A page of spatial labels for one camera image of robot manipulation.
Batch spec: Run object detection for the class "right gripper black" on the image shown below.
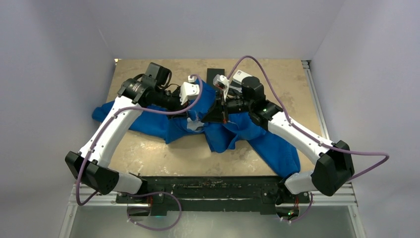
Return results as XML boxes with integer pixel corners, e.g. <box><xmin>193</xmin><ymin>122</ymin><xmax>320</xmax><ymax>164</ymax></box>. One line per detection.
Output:
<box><xmin>202</xmin><ymin>89</ymin><xmax>253</xmax><ymax>124</ymax></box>

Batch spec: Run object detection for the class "blue zip jacket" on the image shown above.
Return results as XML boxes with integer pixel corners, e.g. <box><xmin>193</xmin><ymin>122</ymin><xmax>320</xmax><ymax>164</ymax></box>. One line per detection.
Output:
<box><xmin>91</xmin><ymin>80</ymin><xmax>301</xmax><ymax>179</ymax></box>

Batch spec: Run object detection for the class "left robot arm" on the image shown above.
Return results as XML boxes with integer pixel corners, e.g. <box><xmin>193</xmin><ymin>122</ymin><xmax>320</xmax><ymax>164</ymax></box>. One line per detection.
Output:
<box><xmin>65</xmin><ymin>62</ymin><xmax>200</xmax><ymax>203</ymax></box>

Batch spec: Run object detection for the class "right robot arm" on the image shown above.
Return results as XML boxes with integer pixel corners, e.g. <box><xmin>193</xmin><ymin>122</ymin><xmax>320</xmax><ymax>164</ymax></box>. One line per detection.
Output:
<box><xmin>202</xmin><ymin>74</ymin><xmax>355</xmax><ymax>202</ymax></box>

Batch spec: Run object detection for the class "black flat block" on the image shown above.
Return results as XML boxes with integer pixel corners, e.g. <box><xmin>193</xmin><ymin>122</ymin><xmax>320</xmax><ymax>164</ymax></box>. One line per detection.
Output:
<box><xmin>206</xmin><ymin>68</ymin><xmax>225</xmax><ymax>84</ymax></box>

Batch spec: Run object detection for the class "white small box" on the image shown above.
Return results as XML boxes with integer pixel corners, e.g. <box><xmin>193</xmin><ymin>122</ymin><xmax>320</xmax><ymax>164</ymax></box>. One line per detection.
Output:
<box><xmin>229</xmin><ymin>70</ymin><xmax>252</xmax><ymax>93</ymax></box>

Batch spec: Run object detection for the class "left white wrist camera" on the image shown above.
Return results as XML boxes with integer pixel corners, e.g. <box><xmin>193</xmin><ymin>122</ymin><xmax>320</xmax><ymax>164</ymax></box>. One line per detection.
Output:
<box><xmin>179</xmin><ymin>75</ymin><xmax>200</xmax><ymax>105</ymax></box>

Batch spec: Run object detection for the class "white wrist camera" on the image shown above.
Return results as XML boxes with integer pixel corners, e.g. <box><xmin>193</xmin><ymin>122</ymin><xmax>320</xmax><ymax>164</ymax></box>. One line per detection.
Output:
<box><xmin>179</xmin><ymin>75</ymin><xmax>200</xmax><ymax>105</ymax></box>
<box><xmin>212</xmin><ymin>74</ymin><xmax>229</xmax><ymax>102</ymax></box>

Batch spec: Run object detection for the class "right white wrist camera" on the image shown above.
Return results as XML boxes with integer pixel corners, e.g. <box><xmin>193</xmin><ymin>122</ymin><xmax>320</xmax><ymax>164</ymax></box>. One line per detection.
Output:
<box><xmin>212</xmin><ymin>74</ymin><xmax>229</xmax><ymax>102</ymax></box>

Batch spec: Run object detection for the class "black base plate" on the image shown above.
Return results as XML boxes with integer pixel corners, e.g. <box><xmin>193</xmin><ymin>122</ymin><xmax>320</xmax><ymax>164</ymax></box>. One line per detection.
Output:
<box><xmin>116</xmin><ymin>176</ymin><xmax>310</xmax><ymax>217</ymax></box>

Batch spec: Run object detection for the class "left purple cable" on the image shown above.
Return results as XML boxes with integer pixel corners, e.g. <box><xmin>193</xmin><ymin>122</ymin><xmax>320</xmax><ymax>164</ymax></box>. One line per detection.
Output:
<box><xmin>75</xmin><ymin>74</ymin><xmax>204</xmax><ymax>231</ymax></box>

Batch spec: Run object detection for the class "right side aluminium rail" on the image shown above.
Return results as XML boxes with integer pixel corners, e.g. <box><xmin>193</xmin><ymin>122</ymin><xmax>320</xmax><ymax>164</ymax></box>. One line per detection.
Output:
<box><xmin>301</xmin><ymin>60</ymin><xmax>327</xmax><ymax>135</ymax></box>

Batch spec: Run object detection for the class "aluminium frame rail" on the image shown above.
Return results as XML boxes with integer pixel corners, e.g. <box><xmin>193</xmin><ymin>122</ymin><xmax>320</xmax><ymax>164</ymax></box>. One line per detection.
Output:
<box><xmin>59</xmin><ymin>183</ymin><xmax>367</xmax><ymax>238</ymax></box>

